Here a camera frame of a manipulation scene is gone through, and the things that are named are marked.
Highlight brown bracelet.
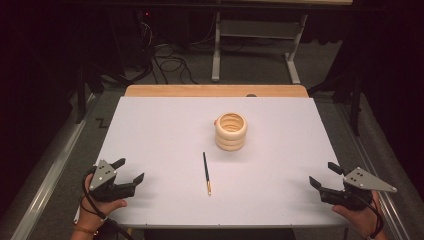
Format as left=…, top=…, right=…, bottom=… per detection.
left=73, top=223, right=99, bottom=236

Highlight black metal stand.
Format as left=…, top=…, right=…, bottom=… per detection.
left=74, top=63, right=105, bottom=125
left=308, top=73, right=365, bottom=137

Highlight right hand-held gripper cable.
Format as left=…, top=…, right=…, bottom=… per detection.
left=353, top=193, right=385, bottom=240

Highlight white metal desk frame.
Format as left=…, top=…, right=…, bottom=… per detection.
left=211, top=11, right=309, bottom=85

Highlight aluminium floor rail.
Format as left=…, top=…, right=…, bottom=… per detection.
left=9, top=93, right=98, bottom=240
left=335, top=102, right=412, bottom=240

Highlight wooden ringed pen holder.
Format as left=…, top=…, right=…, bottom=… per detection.
left=214, top=112, right=248, bottom=152

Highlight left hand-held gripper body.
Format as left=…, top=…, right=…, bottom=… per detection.
left=87, top=159, right=137, bottom=203

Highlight black wrist band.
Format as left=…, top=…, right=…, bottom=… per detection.
left=79, top=196, right=101, bottom=216

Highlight wooden table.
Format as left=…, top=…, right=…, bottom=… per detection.
left=124, top=84, right=309, bottom=99

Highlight person's left hand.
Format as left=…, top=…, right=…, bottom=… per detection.
left=75, top=173, right=129, bottom=233

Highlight black floor cables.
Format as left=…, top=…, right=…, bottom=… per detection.
left=133, top=19, right=201, bottom=86

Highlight person's right hand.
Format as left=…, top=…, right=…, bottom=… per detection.
left=332, top=191, right=385, bottom=239

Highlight black pencil with gold end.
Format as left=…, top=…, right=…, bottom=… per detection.
left=202, top=151, right=213, bottom=197

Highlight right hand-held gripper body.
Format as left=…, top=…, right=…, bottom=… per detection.
left=318, top=166, right=398, bottom=211

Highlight white table board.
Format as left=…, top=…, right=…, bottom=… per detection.
left=73, top=96, right=349, bottom=230

